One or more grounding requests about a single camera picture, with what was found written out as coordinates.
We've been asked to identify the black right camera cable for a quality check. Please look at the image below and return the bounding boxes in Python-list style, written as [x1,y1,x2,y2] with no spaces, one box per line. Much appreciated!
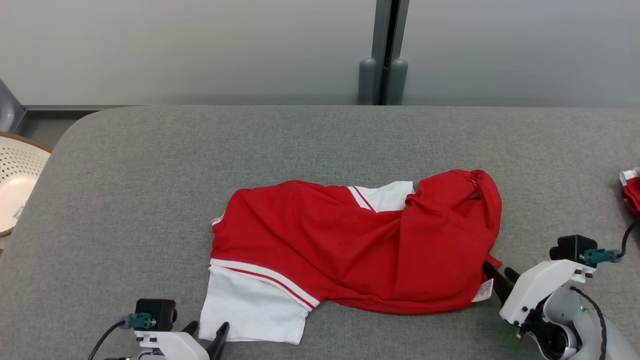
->
[620,220,640,259]

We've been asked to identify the dark grey metal panel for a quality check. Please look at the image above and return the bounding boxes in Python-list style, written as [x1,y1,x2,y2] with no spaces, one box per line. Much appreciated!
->
[0,80,27,134]

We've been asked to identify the teal camera cable connector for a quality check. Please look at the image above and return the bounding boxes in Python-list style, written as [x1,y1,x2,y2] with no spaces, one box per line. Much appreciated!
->
[119,313,154,330]
[582,248,624,265]

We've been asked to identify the grey cylindrical post bumper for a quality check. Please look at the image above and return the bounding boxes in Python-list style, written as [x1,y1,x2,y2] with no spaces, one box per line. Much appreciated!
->
[390,58,409,106]
[358,57,377,106]

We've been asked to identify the white perforated laundry basket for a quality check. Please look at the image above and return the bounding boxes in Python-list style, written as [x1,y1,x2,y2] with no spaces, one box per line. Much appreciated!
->
[0,131,54,239]

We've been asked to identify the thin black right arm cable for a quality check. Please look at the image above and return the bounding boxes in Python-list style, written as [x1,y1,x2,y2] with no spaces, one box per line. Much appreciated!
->
[570,286,609,360]

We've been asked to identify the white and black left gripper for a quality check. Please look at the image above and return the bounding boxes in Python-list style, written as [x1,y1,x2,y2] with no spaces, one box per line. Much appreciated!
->
[134,321,231,360]

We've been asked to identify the grey metal partition post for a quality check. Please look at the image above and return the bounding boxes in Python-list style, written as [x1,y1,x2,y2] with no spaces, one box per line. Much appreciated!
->
[371,0,411,106]

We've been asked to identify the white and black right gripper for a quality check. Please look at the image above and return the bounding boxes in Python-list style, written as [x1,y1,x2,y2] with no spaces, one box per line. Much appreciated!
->
[482,259,597,326]

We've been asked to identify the red shorts with white band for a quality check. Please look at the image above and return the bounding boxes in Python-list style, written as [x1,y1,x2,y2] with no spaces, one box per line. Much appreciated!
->
[619,167,640,219]

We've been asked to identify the teal left camera cable connector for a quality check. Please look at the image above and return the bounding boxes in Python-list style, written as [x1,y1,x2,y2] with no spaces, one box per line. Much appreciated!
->
[119,313,154,330]

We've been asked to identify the black left camera cable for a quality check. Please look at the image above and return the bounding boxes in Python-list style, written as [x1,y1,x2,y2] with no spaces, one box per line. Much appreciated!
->
[87,321,126,360]

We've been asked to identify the black camera cable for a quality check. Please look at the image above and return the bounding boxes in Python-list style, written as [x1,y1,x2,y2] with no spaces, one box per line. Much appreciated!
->
[87,321,126,360]
[620,220,640,259]

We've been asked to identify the red jersey with number 23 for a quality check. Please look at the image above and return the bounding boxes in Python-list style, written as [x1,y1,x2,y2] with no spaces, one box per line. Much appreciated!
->
[198,169,503,346]

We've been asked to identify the teal right camera cable connector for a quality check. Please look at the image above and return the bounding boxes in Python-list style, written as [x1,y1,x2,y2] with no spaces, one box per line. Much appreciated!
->
[582,248,624,265]

